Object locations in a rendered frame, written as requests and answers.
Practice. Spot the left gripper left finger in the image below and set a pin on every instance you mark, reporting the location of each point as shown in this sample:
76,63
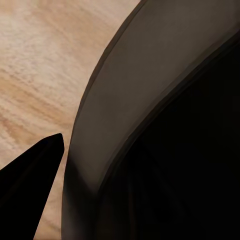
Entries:
25,185

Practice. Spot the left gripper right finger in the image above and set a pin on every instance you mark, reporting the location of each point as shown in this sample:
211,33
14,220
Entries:
174,219

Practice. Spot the cauldron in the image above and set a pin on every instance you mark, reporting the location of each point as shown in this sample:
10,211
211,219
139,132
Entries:
171,76

